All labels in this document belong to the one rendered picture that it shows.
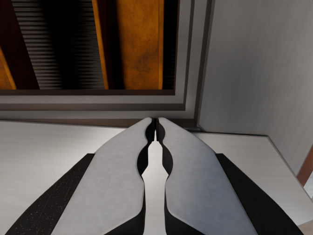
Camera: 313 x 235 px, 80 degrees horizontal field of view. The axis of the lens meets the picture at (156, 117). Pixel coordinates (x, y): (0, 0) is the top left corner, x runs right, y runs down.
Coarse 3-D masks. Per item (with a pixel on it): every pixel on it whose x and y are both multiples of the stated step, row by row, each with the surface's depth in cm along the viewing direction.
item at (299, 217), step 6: (306, 198) 17; (300, 204) 18; (306, 204) 18; (312, 204) 18; (300, 210) 18; (306, 210) 18; (312, 210) 18; (294, 216) 19; (300, 216) 19; (306, 216) 19; (312, 216) 19; (294, 222) 19; (300, 222) 19
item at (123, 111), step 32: (192, 0) 11; (192, 32) 12; (192, 64) 13; (0, 96) 15; (32, 96) 15; (64, 96) 15; (96, 96) 15; (128, 96) 15; (160, 96) 15; (192, 96) 14; (192, 128) 14
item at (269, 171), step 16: (272, 144) 14; (256, 160) 15; (272, 160) 15; (256, 176) 16; (272, 176) 16; (288, 176) 16; (272, 192) 17; (288, 192) 17; (304, 192) 17; (288, 208) 18
